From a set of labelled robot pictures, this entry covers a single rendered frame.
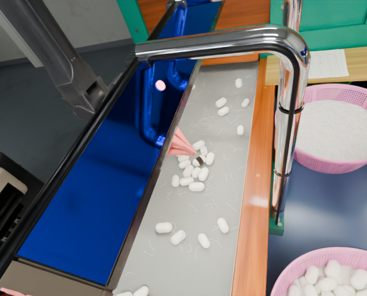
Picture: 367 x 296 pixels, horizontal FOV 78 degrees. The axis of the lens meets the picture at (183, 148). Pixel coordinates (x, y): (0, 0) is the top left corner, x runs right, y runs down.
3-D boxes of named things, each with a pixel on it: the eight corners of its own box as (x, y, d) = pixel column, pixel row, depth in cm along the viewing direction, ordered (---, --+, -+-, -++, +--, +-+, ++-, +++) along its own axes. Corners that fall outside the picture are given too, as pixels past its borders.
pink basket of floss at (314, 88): (329, 205, 51) (340, 184, 44) (253, 138, 69) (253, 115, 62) (416, 148, 54) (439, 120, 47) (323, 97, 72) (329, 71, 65)
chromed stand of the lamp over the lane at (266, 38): (199, 222, 57) (115, 57, 24) (214, 157, 68) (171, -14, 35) (282, 236, 50) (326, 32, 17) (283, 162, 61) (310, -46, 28)
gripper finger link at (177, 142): (206, 131, 53) (170, 113, 51) (199, 155, 49) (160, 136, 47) (193, 145, 58) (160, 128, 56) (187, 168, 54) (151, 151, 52)
